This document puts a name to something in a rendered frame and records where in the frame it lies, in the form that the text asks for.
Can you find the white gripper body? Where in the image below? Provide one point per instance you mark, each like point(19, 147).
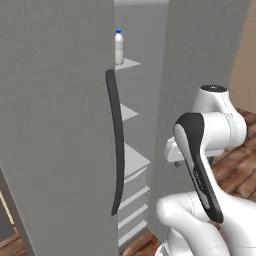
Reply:
point(172, 151)

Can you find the clear water bottle blue cap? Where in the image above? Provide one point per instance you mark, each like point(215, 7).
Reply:
point(119, 48)

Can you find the grey freezer shelf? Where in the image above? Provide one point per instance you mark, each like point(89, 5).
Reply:
point(128, 63)
point(128, 112)
point(135, 161)

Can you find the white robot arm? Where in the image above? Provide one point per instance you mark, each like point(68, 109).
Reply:
point(213, 130)

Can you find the grey freezer door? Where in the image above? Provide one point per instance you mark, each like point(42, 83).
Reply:
point(53, 126)

